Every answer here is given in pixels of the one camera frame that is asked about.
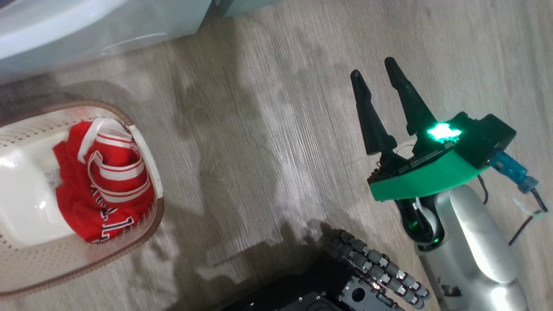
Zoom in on cream perforated laundry basket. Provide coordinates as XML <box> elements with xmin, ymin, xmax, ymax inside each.
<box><xmin>0</xmin><ymin>100</ymin><xmax>165</xmax><ymax>298</ymax></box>

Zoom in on white washing machine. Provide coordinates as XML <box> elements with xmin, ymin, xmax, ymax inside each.
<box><xmin>0</xmin><ymin>0</ymin><xmax>213</xmax><ymax>83</ymax></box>

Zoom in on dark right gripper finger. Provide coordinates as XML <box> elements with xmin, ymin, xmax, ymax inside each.
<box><xmin>385</xmin><ymin>57</ymin><xmax>438</xmax><ymax>136</ymax></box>
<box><xmin>351</xmin><ymin>69</ymin><xmax>397</xmax><ymax>155</ymax></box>

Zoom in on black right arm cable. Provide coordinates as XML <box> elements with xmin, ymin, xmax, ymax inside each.
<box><xmin>477</xmin><ymin>151</ymin><xmax>548</xmax><ymax>247</ymax></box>

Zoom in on pale green plain cabinet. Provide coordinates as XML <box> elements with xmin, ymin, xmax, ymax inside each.
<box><xmin>222</xmin><ymin>0</ymin><xmax>279</xmax><ymax>18</ymax></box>

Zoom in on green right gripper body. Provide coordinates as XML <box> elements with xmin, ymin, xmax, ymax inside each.
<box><xmin>367</xmin><ymin>123</ymin><xmax>489</xmax><ymax>202</ymax></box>

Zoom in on red and white jersey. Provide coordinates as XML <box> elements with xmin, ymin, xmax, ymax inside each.
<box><xmin>53</xmin><ymin>117</ymin><xmax>155</xmax><ymax>244</ymax></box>

